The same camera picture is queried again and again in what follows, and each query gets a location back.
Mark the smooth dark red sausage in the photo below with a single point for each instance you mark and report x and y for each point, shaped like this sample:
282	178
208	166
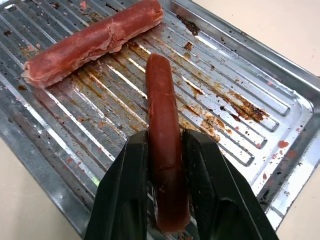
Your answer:
163	140

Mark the pale red peeling sausage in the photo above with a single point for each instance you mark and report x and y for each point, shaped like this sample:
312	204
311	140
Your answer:
95	45

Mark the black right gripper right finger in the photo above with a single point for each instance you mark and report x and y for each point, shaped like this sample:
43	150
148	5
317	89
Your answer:
217	195

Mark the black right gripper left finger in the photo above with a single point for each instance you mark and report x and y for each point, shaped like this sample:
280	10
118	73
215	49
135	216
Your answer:
122	190

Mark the ribbed metal baking tray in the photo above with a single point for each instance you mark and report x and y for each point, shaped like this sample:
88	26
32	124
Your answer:
225	100

